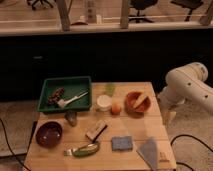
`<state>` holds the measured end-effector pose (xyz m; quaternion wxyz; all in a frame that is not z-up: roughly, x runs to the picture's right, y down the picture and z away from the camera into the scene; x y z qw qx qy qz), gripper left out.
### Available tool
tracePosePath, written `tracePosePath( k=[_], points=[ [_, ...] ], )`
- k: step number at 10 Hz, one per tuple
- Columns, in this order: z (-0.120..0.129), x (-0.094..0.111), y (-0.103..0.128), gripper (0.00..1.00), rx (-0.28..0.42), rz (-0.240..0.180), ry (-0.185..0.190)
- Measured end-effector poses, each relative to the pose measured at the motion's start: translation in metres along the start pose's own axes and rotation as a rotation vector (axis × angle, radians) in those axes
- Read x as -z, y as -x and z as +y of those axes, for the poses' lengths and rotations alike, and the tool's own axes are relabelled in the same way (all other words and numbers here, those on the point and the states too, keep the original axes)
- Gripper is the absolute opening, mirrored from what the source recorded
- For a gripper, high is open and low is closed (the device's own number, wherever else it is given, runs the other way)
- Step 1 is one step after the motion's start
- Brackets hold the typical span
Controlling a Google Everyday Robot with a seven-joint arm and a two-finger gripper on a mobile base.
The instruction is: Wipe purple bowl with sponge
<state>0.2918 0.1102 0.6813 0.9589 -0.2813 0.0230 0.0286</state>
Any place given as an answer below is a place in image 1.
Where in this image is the green plastic tray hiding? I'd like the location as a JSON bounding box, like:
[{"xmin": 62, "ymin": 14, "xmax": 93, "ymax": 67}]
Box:
[{"xmin": 37, "ymin": 76, "xmax": 92, "ymax": 114}]

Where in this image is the black cable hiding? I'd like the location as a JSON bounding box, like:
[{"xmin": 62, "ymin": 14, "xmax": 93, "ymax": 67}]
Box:
[
  {"xmin": 0, "ymin": 117, "xmax": 32, "ymax": 171},
  {"xmin": 170, "ymin": 133, "xmax": 213, "ymax": 171}
]

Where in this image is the wooden post middle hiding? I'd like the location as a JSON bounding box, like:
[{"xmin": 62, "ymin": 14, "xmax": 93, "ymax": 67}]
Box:
[{"xmin": 120, "ymin": 0, "xmax": 130, "ymax": 29}]

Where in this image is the white and black eraser block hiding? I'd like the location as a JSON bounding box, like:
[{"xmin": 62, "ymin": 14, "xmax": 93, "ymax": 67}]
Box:
[{"xmin": 86, "ymin": 120, "xmax": 107, "ymax": 141}]

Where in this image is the grey folded cloth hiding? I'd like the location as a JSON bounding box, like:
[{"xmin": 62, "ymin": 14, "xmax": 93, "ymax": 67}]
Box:
[{"xmin": 137, "ymin": 137, "xmax": 157, "ymax": 171}]

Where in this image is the black office chair left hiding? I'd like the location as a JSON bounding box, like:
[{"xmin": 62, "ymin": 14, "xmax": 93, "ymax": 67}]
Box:
[{"xmin": 26, "ymin": 0, "xmax": 54, "ymax": 11}]

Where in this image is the black cable right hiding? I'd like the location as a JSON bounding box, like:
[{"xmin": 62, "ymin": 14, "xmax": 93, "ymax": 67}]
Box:
[{"xmin": 170, "ymin": 133, "xmax": 213, "ymax": 171}]

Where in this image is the light green translucent item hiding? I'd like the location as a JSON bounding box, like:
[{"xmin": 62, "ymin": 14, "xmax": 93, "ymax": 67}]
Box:
[{"xmin": 105, "ymin": 83, "xmax": 115, "ymax": 97}]

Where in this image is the white round container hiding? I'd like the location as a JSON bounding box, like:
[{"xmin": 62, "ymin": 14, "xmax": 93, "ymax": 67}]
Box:
[{"xmin": 96, "ymin": 95, "xmax": 112, "ymax": 111}]

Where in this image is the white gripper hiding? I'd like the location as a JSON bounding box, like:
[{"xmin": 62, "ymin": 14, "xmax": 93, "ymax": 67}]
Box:
[{"xmin": 157, "ymin": 89, "xmax": 185, "ymax": 126}]

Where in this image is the small metal cup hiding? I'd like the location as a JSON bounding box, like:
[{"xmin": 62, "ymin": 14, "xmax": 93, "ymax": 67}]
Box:
[{"xmin": 65, "ymin": 110, "xmax": 77, "ymax": 127}]

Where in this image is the wooden post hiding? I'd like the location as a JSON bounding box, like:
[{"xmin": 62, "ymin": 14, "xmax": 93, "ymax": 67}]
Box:
[
  {"xmin": 120, "ymin": 0, "xmax": 130, "ymax": 29},
  {"xmin": 56, "ymin": 0, "xmax": 70, "ymax": 31}
]

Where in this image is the wooden post left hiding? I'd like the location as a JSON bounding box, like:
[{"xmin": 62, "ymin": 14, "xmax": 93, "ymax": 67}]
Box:
[{"xmin": 56, "ymin": 0, "xmax": 70, "ymax": 31}]

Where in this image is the yellow banana piece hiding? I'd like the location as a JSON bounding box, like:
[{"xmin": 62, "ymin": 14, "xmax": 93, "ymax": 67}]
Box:
[{"xmin": 133, "ymin": 93, "xmax": 148, "ymax": 108}]

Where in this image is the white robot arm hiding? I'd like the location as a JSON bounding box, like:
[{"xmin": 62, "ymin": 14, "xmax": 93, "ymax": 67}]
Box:
[{"xmin": 157, "ymin": 62, "xmax": 213, "ymax": 125}]

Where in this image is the purple bowl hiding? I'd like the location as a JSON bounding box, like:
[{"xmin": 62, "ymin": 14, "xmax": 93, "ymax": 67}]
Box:
[{"xmin": 36, "ymin": 121, "xmax": 62, "ymax": 148}]

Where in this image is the white dish brush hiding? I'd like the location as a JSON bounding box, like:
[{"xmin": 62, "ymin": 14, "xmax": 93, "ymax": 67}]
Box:
[{"xmin": 57, "ymin": 92, "xmax": 87, "ymax": 108}]

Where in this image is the orange fruit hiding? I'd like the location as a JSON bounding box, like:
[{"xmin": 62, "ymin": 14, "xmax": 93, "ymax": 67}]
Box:
[{"xmin": 111, "ymin": 103, "xmax": 121, "ymax": 115}]

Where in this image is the black office chair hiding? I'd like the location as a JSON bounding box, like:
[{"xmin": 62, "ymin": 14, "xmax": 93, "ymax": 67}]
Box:
[
  {"xmin": 171, "ymin": 0, "xmax": 203, "ymax": 22},
  {"xmin": 26, "ymin": 0, "xmax": 54, "ymax": 11},
  {"xmin": 129, "ymin": 0, "xmax": 158, "ymax": 23}
]

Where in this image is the black office chair right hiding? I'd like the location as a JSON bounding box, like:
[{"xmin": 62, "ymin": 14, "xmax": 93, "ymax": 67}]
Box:
[{"xmin": 171, "ymin": 0, "xmax": 203, "ymax": 22}]

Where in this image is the black cable left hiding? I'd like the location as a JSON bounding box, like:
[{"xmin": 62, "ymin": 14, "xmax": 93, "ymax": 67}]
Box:
[{"xmin": 0, "ymin": 117, "xmax": 32, "ymax": 171}]

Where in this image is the blue sponge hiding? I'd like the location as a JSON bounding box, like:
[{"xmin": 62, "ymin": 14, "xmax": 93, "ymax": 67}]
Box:
[{"xmin": 111, "ymin": 136, "xmax": 133, "ymax": 151}]

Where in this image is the orange bowl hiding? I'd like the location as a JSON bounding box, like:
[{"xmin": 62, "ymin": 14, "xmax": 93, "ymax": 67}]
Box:
[{"xmin": 125, "ymin": 91, "xmax": 151, "ymax": 114}]

